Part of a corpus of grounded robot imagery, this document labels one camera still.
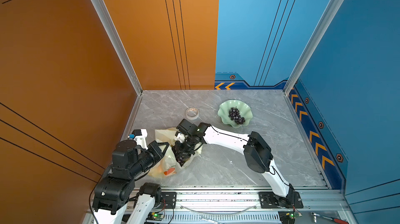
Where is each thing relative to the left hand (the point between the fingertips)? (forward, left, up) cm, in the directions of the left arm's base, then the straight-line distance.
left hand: (170, 141), depth 62 cm
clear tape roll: (+36, -5, -29) cm, 46 cm away
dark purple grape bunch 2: (+31, -33, -23) cm, 50 cm away
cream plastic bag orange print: (-5, +2, -14) cm, 15 cm away
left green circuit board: (-22, +8, -30) cm, 38 cm away
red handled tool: (-23, -72, -27) cm, 81 cm away
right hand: (-1, +2, -18) cm, 18 cm away
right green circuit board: (-22, -53, -29) cm, 64 cm away
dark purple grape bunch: (-1, -3, -16) cm, 17 cm away
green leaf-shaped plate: (+36, -41, -25) cm, 60 cm away
